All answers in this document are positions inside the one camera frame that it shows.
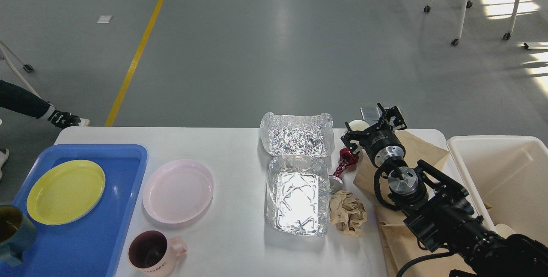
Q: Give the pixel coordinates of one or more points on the white plastic bin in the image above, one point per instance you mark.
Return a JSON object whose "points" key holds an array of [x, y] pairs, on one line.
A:
{"points": [[507, 180]]}

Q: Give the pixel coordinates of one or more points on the white paper cup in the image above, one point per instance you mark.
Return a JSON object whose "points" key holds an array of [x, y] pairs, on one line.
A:
{"points": [[357, 126]]}

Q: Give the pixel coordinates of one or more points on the person leg with shoe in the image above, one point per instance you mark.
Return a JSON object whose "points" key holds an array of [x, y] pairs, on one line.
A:
{"points": [[22, 101]]}

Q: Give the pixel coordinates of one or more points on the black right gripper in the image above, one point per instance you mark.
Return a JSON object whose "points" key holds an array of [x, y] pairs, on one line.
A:
{"points": [[380, 145]]}

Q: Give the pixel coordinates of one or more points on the crumpled brown paper ball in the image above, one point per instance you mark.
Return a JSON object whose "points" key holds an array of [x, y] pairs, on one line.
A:
{"points": [[347, 213]]}

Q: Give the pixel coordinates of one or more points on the red foil wrapper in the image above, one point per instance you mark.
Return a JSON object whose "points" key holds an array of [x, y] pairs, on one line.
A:
{"points": [[347, 161]]}

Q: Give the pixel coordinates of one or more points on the open aluminium foil container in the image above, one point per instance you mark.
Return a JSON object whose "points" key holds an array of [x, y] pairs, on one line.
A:
{"points": [[297, 187]]}

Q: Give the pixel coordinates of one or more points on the small grey metal plate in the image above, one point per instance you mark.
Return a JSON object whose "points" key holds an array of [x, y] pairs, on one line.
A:
{"points": [[374, 114]]}

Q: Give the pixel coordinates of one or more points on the yellow plastic plate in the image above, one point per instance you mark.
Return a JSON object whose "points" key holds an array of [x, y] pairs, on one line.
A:
{"points": [[66, 193]]}

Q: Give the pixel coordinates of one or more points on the pink plastic plate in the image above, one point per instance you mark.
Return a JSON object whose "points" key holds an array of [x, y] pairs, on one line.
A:
{"points": [[178, 191]]}

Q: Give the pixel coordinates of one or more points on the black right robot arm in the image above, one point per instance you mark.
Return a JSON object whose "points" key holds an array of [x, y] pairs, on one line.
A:
{"points": [[436, 208]]}

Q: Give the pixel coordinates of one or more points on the pink mug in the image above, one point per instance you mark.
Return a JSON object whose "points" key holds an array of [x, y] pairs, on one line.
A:
{"points": [[154, 254]]}

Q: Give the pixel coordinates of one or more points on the teal mug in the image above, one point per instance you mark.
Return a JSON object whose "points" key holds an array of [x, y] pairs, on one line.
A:
{"points": [[17, 234]]}

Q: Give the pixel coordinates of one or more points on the brown paper bag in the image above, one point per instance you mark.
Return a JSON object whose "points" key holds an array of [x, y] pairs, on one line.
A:
{"points": [[398, 243]]}

